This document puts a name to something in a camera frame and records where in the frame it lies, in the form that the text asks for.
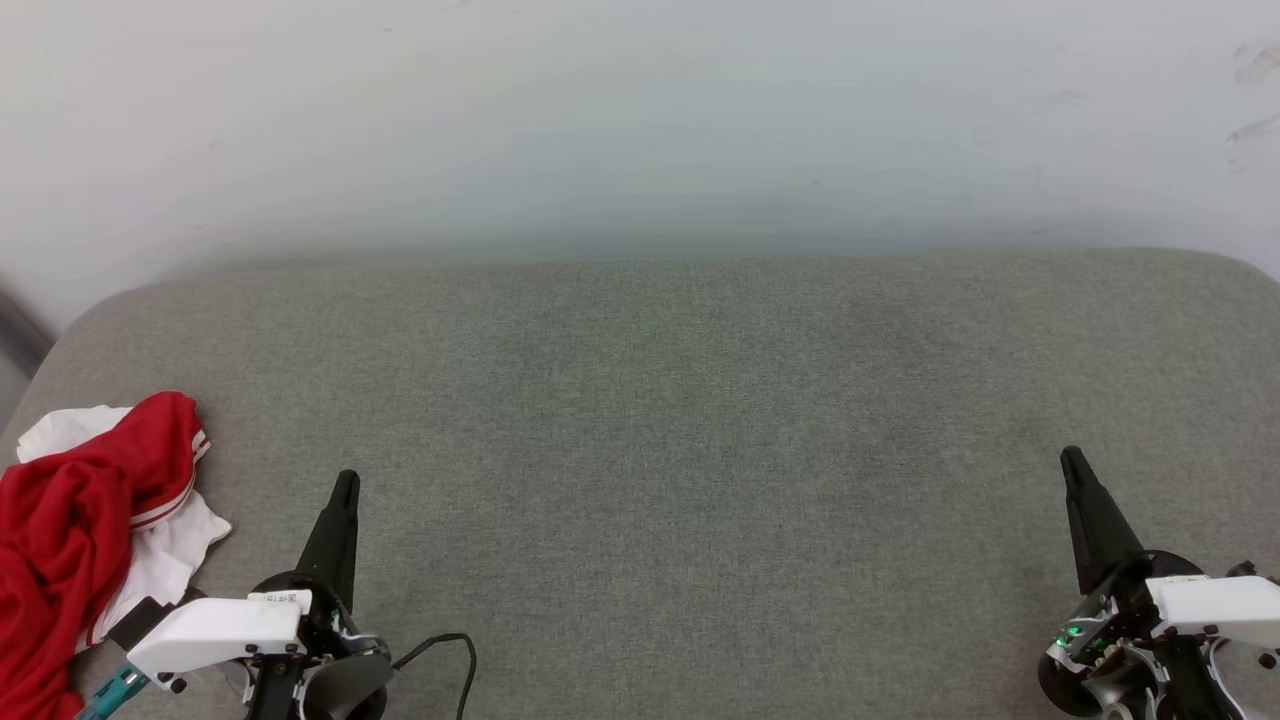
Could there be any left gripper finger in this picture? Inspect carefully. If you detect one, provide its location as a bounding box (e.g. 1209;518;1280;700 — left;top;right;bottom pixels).
295;469;362;613

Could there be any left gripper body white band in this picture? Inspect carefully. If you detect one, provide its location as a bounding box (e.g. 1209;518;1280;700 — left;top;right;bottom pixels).
126;572;394;720

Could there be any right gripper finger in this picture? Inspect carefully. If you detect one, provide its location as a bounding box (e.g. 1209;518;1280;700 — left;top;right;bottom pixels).
1059;446;1147;597

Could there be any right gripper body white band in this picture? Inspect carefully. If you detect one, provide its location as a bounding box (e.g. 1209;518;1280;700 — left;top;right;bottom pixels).
1037;549;1280;720

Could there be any red and white garment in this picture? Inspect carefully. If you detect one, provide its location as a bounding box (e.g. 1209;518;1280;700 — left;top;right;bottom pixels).
0;390;233;720

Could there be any grey fabric sofa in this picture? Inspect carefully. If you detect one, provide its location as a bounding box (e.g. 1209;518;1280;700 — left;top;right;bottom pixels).
0;248;1280;720

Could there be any teal plug camera cable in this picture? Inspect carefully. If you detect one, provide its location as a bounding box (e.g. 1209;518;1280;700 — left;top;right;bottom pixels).
76;664;153;720

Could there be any thin black cable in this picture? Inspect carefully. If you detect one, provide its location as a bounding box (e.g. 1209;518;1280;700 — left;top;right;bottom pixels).
390;632;478;720

